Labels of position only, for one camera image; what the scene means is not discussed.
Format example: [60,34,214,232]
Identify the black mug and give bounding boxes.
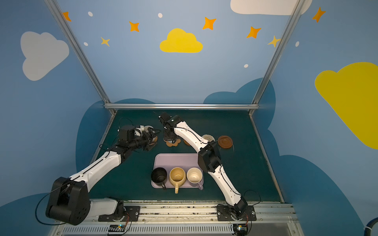
[151,167,167,190]

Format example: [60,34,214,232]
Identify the small circuit board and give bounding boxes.
[232,224,248,236]
[107,224,126,236]

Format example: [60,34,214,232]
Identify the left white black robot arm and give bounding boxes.
[45,126,159,226]

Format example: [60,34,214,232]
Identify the yellow mug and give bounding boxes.
[169,167,187,194]

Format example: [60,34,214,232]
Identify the brown wooden round coaster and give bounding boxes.
[218,135,233,149]

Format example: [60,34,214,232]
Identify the lavender plastic tray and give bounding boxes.
[151,152,204,189]

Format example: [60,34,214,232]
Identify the lavender mug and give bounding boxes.
[187,167,203,190]

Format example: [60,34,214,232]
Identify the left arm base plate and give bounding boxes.
[98,206,140,222]

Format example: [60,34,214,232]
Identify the white woven round coaster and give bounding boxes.
[202,134,215,142]

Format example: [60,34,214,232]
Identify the white cream mug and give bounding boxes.
[140,125,155,134]

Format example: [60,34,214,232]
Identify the right small circuit board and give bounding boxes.
[232,224,248,236]

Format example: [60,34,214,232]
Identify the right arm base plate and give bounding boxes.
[216,204,257,221]

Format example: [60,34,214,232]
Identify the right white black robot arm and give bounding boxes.
[158,113,248,220]

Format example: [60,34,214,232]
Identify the flower shaped cork coaster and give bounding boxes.
[165,139,181,147]

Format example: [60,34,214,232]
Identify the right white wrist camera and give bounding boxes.
[158,112,172,125]

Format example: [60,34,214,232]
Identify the aluminium frame rail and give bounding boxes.
[104,103,259,110]

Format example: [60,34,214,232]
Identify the left small circuit board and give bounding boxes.
[107,224,126,236]

